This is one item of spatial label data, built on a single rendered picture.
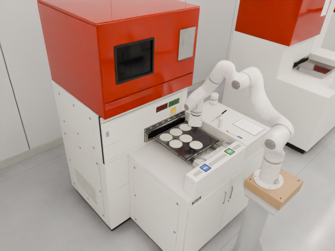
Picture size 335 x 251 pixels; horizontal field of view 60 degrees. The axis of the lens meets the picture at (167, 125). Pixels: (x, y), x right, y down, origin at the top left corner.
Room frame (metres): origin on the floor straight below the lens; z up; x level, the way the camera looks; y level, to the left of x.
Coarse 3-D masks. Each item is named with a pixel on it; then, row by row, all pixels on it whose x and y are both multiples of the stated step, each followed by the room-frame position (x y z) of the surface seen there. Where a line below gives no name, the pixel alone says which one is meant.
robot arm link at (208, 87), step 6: (204, 84) 1.72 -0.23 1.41; (210, 84) 1.68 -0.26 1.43; (216, 84) 1.67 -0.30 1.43; (198, 90) 1.72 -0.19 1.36; (204, 90) 1.71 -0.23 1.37; (210, 90) 1.69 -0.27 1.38; (192, 96) 1.71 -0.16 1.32; (198, 96) 1.70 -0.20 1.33; (204, 96) 1.70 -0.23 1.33; (186, 102) 1.72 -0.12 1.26; (192, 102) 1.69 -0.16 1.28; (198, 102) 1.68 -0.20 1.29; (186, 108) 1.71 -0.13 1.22; (192, 108) 1.70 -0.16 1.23
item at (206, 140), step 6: (174, 126) 1.95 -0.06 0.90; (162, 132) 1.86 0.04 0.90; (168, 132) 1.86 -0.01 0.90; (186, 132) 1.88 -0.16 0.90; (192, 132) 1.88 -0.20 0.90; (198, 132) 1.89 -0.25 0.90; (204, 132) 1.89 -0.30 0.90; (174, 138) 1.79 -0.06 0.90; (192, 138) 1.80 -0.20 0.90; (198, 138) 1.80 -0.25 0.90; (204, 138) 1.81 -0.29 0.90; (210, 138) 1.81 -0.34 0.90; (168, 144) 1.71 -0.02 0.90; (186, 144) 1.72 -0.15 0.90; (204, 144) 1.73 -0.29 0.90; (174, 150) 1.64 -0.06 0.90; (180, 150) 1.65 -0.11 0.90; (186, 150) 1.65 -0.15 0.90; (192, 150) 1.65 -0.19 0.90; (198, 150) 1.66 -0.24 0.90; (186, 156) 1.58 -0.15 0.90
